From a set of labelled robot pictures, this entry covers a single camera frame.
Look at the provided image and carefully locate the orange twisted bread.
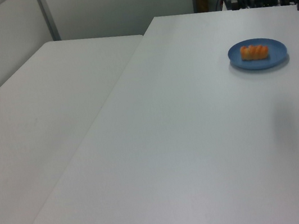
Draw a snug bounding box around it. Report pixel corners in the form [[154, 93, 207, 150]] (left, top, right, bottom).
[[239, 42, 270, 63]]

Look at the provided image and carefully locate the blue round plate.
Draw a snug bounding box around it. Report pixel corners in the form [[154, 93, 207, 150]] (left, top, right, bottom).
[[225, 33, 291, 75]]

